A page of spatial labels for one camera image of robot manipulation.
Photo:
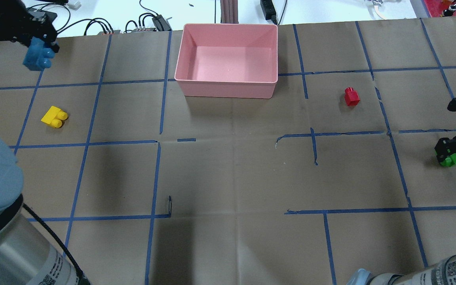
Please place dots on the yellow toy block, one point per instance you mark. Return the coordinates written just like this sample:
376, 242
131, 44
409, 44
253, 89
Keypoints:
55, 117

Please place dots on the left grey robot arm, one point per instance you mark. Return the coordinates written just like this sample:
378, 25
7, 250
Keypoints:
30, 251

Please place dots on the usb hub with cables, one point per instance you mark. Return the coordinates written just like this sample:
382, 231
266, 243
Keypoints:
147, 22

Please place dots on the blue toy block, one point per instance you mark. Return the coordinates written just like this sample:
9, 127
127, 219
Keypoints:
39, 55

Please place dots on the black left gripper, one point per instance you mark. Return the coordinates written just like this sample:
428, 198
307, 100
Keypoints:
19, 21

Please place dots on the red toy block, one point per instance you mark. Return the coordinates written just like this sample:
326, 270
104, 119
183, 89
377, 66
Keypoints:
351, 96

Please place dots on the pink plastic box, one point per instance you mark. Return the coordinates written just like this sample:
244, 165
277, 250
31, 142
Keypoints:
236, 61

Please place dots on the green toy block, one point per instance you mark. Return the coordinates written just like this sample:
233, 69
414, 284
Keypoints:
448, 161

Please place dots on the aluminium frame post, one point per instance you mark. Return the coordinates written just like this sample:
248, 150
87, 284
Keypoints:
229, 11

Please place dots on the black power adapter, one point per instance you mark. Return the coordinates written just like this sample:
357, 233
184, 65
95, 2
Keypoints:
268, 9

